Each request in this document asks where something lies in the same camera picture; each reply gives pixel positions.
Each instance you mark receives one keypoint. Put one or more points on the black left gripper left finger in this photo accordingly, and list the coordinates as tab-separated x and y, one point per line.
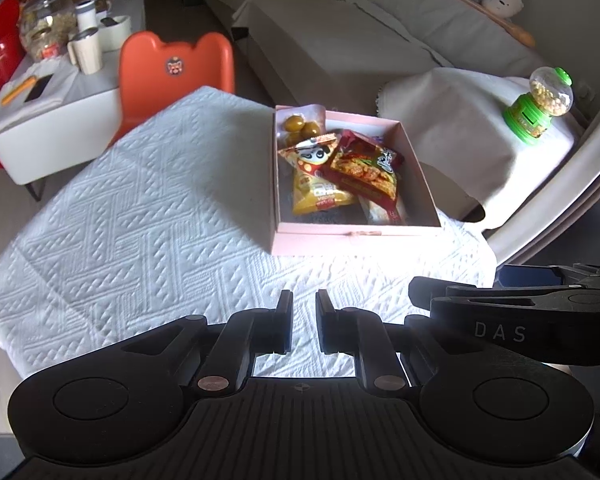
246	335

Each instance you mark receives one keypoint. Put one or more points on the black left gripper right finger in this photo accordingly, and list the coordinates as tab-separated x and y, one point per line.
361	334

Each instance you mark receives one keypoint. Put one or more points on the yellow panda snack bag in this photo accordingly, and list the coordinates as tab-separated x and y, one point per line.
311	191

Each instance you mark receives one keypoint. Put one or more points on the red spicy chicken snack bag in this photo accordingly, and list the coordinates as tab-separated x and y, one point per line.
365	167

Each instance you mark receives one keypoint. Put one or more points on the rice cracker snack pack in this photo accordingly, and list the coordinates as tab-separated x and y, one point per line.
380	216

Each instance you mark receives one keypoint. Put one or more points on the pink cardboard box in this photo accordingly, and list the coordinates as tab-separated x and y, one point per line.
344	231

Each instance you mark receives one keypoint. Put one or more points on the white textured tablecloth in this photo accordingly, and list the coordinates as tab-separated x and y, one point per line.
175	220

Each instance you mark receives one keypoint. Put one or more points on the yellow plums clear pack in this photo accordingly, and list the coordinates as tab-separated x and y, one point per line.
295	124

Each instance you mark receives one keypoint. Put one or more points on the green gumball machine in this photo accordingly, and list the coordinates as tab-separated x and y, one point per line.
550	95

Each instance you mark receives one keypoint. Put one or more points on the beige cloth covered side table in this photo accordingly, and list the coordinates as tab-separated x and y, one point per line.
477	169

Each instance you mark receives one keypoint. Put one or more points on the orange plastic child chair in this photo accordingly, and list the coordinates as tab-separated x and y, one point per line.
154	74

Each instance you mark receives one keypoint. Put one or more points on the white low coffee table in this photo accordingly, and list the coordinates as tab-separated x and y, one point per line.
75	131

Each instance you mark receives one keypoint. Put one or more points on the grey sofa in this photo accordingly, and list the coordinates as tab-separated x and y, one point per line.
341	52

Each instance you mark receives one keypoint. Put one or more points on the black phone on table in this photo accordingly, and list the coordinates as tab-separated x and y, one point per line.
38	88

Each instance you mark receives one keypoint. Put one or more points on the white cup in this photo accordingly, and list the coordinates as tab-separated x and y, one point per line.
85	52

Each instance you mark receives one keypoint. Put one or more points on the glass snack jar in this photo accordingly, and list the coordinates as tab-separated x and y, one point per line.
44	27

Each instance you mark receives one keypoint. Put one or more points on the red kettle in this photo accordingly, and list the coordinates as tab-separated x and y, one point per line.
11	50

